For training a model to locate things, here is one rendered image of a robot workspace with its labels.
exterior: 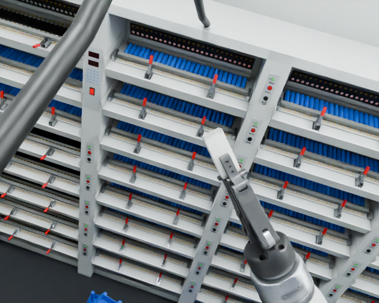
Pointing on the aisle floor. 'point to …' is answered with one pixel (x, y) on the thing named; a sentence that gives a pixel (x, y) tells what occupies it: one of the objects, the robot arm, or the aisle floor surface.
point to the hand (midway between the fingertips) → (221, 153)
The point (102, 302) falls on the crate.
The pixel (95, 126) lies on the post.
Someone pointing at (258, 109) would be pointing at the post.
